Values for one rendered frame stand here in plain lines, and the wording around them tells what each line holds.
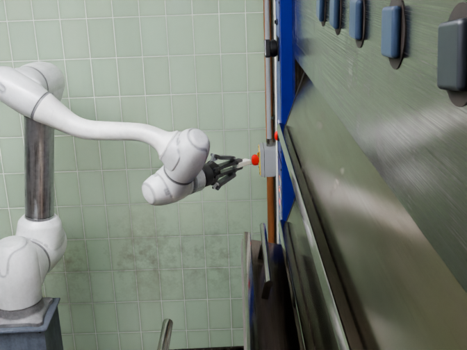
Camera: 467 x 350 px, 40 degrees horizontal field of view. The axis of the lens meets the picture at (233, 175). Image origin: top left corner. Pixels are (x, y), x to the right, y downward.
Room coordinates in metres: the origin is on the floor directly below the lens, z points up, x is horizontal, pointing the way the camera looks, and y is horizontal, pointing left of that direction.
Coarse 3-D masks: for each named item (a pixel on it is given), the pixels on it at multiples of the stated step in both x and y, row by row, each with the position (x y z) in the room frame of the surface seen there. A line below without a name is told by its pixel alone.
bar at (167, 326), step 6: (162, 324) 1.57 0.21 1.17; (168, 324) 1.55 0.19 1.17; (162, 330) 1.53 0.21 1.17; (168, 330) 1.53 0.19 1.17; (162, 336) 1.49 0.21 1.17; (168, 336) 1.50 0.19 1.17; (162, 342) 1.46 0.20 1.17; (168, 342) 1.47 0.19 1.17; (162, 348) 1.44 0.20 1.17; (168, 348) 1.45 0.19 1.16
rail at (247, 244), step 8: (248, 232) 1.55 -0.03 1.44; (248, 240) 1.50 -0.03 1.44; (248, 248) 1.45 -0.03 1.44; (248, 256) 1.40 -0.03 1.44; (248, 264) 1.36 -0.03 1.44; (248, 272) 1.32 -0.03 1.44; (248, 280) 1.28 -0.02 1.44; (248, 288) 1.24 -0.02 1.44; (248, 296) 1.20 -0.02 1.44; (248, 304) 1.17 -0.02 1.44; (248, 312) 1.13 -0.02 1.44; (248, 320) 1.11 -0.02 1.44; (256, 320) 1.12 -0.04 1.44; (248, 328) 1.07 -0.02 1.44; (256, 328) 1.08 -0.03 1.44; (248, 336) 1.05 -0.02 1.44; (256, 336) 1.05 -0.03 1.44; (248, 344) 1.02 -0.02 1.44; (256, 344) 1.02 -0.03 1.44
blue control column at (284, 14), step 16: (288, 0) 1.63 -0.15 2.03; (288, 16) 1.63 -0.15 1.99; (288, 32) 1.63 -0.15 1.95; (288, 48) 1.63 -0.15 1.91; (288, 64) 1.63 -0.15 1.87; (288, 80) 1.63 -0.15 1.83; (288, 96) 1.63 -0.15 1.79; (288, 112) 1.63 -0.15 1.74; (288, 176) 1.63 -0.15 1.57; (288, 192) 1.63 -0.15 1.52; (288, 208) 1.63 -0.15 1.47
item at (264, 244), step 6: (264, 228) 1.50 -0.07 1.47; (264, 234) 1.46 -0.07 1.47; (264, 240) 1.43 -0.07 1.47; (264, 246) 1.39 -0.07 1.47; (264, 252) 1.36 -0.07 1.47; (258, 258) 1.44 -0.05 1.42; (264, 258) 1.33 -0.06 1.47; (264, 264) 1.30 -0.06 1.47; (270, 264) 1.30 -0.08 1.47; (264, 270) 1.28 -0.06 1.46; (270, 270) 1.27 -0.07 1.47; (270, 276) 1.23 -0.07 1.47; (264, 282) 1.24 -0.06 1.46; (270, 282) 1.21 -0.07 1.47; (264, 288) 1.24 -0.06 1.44; (264, 294) 1.24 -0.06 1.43
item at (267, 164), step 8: (264, 144) 2.18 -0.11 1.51; (272, 144) 2.18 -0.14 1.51; (264, 152) 2.11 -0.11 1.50; (272, 152) 2.11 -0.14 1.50; (264, 160) 2.11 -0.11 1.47; (272, 160) 2.11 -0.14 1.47; (264, 168) 2.11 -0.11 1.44; (272, 168) 2.11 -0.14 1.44; (264, 176) 2.11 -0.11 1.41; (272, 176) 2.12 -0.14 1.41
